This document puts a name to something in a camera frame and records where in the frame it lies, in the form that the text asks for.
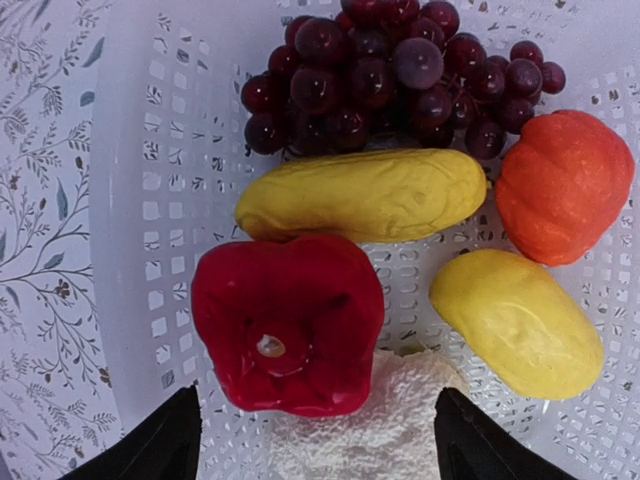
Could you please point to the yellow toy mango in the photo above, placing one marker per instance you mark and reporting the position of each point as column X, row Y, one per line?
column 520, row 322

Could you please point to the orange toy pumpkin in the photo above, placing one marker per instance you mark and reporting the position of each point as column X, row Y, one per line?
column 562, row 185

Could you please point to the dark red grape bunch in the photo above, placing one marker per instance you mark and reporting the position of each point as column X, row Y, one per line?
column 392, row 68

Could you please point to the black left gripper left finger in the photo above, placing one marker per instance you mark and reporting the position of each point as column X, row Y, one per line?
column 165, row 445

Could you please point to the floral patterned table mat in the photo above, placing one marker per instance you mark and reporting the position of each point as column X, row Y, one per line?
column 57, row 404

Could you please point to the white perforated plastic basket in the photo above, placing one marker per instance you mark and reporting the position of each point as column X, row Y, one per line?
column 169, row 163

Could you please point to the white toy cauliflower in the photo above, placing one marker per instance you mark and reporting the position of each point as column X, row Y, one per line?
column 391, row 437

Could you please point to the red toy bell pepper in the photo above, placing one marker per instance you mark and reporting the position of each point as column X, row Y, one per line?
column 290, row 327

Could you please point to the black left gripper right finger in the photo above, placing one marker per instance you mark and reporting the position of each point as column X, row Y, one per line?
column 470, row 445

